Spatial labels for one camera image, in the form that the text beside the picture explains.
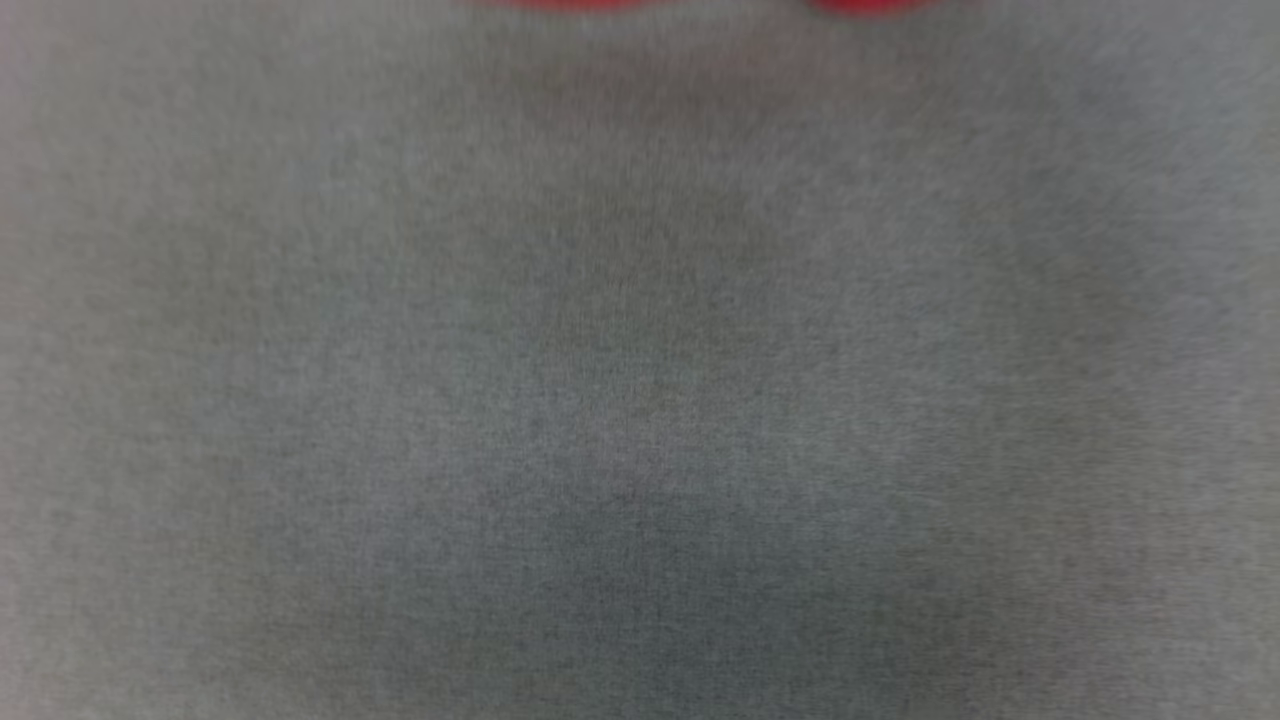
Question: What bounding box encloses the grey fabric sofa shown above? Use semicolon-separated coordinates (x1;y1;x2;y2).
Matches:
0;0;1280;720

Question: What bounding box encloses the red basketball jersey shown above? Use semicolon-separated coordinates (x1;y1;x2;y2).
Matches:
470;0;941;16

